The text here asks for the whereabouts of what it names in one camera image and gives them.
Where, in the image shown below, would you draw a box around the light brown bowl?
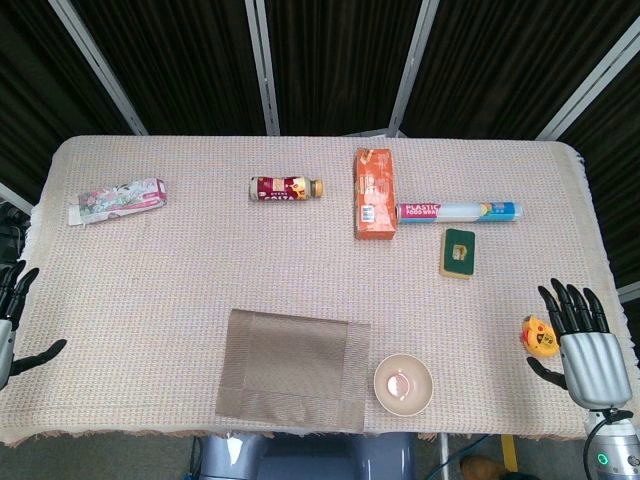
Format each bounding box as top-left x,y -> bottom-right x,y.
373,353 -> 434,417

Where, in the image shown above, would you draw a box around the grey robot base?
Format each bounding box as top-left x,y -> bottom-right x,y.
192,432 -> 419,480

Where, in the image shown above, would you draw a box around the dark screen panel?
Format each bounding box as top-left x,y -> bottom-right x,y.
263,0 -> 425,137
401,0 -> 640,140
0,0 -> 132,201
549,29 -> 640,292
69,0 -> 265,137

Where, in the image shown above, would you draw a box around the pink floral box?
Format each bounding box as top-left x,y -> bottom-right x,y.
67,177 -> 169,227

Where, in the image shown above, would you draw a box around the yellow floor strip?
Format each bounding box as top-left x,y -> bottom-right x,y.
501,433 -> 517,472

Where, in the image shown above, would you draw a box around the beige woven tablecloth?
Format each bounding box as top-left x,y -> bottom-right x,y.
0,134 -> 640,448

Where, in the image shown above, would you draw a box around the brown woven placemat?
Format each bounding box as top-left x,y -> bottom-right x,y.
215,308 -> 372,434

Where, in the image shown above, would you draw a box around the yellow toy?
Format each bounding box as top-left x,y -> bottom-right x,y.
519,314 -> 557,357

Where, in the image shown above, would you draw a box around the Costa coffee bottle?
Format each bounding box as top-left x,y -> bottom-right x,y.
248,175 -> 325,203

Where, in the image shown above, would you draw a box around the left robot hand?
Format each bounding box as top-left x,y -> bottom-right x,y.
0,259 -> 68,391

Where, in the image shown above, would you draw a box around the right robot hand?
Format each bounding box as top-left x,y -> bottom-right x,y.
525,277 -> 632,412

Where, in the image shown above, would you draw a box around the plastic food wrap roll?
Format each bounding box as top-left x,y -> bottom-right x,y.
395,201 -> 525,226

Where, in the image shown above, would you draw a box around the orange cardboard box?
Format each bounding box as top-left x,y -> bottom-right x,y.
354,147 -> 400,241

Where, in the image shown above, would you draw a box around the dark equipment beside table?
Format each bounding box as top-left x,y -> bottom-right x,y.
0,199 -> 29,269

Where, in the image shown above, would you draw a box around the green yellow sponge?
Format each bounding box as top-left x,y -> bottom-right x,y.
439,228 -> 478,280

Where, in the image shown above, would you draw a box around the blue floor cable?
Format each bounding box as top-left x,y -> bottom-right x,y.
433,433 -> 492,480

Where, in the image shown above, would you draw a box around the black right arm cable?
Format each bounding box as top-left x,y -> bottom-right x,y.
584,408 -> 632,480

